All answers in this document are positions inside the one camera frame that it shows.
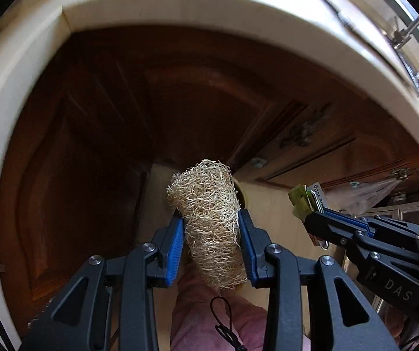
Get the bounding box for ornate metal door handle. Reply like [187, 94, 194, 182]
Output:
[281, 104, 332, 149]

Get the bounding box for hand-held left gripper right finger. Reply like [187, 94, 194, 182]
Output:
[238, 208, 400, 351]

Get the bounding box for person's pink trousers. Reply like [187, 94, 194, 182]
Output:
[170, 263, 312, 351]

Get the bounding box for black wrist strap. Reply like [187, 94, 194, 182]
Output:
[209, 296, 248, 351]

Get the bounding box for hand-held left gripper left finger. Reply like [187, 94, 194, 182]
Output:
[20, 208, 186, 351]

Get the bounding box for translucent plastic bag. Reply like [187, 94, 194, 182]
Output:
[326, 179, 396, 216]

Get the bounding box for green white sachet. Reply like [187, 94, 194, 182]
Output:
[288, 182, 329, 249]

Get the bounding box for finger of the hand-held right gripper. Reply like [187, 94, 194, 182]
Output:
[303, 210, 378, 264]
[322, 207, 419, 244]

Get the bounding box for brown wooden cabinet door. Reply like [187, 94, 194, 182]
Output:
[231, 95, 356, 183]
[136, 66, 279, 171]
[0, 29, 152, 300]
[315, 137, 419, 209]

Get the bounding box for beige loofah sponge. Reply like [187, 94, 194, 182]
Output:
[167, 159, 248, 290]

